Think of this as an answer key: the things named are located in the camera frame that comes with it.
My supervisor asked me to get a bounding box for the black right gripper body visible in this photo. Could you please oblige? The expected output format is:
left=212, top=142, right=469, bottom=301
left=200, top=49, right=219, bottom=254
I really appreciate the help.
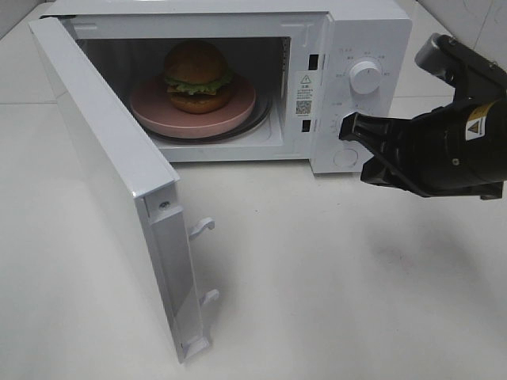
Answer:
left=379, top=102, right=506, bottom=198

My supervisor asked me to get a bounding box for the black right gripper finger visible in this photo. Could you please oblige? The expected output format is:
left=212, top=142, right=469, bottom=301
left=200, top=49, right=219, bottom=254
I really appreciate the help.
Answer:
left=339, top=112, right=400, bottom=150
left=360, top=154, right=432, bottom=197

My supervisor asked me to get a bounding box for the round white door button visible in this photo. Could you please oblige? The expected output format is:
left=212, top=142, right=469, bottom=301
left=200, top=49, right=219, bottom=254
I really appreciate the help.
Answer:
left=334, top=148, right=359, bottom=168

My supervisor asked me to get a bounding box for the white dial knob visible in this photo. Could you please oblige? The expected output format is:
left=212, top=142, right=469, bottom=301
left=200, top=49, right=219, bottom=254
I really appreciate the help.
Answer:
left=349, top=59, right=382, bottom=95
left=333, top=114, right=347, bottom=137

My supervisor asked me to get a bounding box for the burger with lettuce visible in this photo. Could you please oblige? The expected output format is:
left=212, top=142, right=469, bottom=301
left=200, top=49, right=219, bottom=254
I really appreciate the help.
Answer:
left=163, top=40, right=235, bottom=114

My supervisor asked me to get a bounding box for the pink round plate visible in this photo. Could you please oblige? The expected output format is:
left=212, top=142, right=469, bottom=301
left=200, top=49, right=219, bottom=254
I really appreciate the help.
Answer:
left=129, top=76, right=257, bottom=139

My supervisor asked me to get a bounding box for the white microwave door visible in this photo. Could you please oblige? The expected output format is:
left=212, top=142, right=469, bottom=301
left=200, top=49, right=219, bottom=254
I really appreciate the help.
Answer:
left=29, top=17, right=219, bottom=361

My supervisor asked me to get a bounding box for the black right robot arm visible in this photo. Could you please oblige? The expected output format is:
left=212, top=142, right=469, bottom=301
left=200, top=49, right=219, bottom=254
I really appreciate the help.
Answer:
left=339, top=99, right=506, bottom=200

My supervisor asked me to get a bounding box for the glass microwave turntable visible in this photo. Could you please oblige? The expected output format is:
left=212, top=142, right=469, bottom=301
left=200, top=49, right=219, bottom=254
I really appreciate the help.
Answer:
left=144, top=98, right=273, bottom=145

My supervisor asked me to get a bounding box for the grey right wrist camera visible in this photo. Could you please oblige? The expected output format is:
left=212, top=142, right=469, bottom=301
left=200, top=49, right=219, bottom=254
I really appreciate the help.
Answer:
left=414, top=33, right=461, bottom=86

